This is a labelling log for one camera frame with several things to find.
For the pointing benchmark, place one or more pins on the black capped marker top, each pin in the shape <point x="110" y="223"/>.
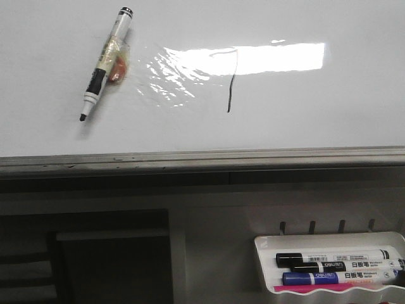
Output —
<point x="285" y="260"/>

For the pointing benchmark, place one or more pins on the black whiteboard marker with tape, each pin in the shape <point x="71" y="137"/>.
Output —
<point x="114" y="52"/>

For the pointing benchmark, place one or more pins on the black capped marker middle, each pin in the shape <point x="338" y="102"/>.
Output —
<point x="343" y="266"/>

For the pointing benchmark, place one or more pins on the metal hook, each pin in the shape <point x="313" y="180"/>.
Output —
<point x="312" y="226"/>
<point x="341" y="228"/>
<point x="371" y="224"/>
<point x="282" y="227"/>

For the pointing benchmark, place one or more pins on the white whiteboard with grey frame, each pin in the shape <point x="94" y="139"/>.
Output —
<point x="209" y="86"/>

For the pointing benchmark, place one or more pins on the black capped marker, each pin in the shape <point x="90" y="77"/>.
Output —
<point x="343" y="266"/>
<point x="285" y="260"/>

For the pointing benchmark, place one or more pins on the blue capped marker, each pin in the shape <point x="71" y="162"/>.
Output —
<point x="353" y="277"/>

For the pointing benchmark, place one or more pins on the pink eraser strip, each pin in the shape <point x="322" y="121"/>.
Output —
<point x="309" y="288"/>

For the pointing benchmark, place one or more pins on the white plastic marker tray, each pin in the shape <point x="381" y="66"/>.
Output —
<point x="266" y="248"/>

